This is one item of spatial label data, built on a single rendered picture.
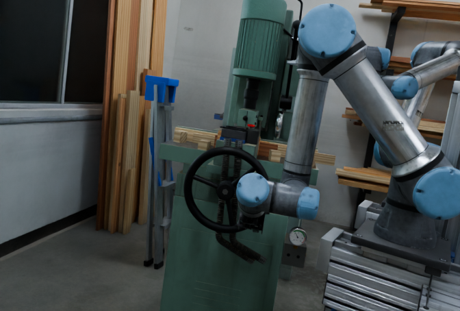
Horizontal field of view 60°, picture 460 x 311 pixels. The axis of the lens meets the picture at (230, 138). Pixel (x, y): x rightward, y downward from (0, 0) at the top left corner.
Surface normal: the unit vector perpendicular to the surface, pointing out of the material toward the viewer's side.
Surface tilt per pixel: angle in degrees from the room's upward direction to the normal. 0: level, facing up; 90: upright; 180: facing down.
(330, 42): 84
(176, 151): 90
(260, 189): 60
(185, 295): 90
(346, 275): 90
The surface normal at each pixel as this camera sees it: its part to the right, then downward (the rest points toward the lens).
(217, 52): -0.26, 0.07
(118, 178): 0.96, 0.12
